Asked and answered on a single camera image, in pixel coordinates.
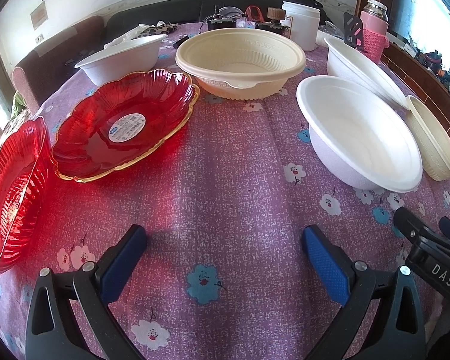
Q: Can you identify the cream plastic bowl edge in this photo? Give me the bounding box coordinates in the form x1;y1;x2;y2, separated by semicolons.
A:
405;95;450;181

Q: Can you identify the white foam bowl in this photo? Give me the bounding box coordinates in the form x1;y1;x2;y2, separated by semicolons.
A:
325;37;410;111
74;34;167;86
296;76;423;193

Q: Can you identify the red plate with sticker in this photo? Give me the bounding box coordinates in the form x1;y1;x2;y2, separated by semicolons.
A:
52;68;200;183

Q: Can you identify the large cream plastic bowl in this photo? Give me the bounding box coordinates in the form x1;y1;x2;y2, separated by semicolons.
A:
175;28;305;101

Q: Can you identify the wooden brick pattern cabinet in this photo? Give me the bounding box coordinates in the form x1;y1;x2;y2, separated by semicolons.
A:
381;43;450;137

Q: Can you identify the purple floral tablecloth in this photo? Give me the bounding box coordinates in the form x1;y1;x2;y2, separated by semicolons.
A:
0;21;450;360

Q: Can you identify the pink thermos knitted sleeve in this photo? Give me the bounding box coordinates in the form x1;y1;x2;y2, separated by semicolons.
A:
360;0;389;63

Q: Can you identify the black phone stand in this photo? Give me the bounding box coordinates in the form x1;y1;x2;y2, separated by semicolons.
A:
343;12;366;53

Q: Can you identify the maroon armchair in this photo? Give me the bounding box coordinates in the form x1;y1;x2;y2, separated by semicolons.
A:
11;16;104;113

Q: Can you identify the white plastic jar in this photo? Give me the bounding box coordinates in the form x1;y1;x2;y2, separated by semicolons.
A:
282;1;320;51

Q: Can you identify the black canister with cork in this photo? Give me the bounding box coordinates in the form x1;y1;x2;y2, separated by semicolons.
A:
255;7;291;38

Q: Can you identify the small black adapter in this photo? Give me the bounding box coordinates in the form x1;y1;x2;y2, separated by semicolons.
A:
172;36;189;49

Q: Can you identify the red plastic bag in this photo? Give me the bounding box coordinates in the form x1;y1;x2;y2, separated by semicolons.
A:
244;5;265;23

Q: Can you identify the leopard print pouch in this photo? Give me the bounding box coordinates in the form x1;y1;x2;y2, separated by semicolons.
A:
137;22;179;38

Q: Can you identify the black round canister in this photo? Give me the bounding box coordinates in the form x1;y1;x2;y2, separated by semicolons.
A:
206;6;238;31

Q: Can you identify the black sofa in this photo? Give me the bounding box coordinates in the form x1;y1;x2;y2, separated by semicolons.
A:
104;0;329;43

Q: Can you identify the small wall plaque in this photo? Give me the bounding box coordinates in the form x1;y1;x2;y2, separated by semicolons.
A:
31;1;48;30

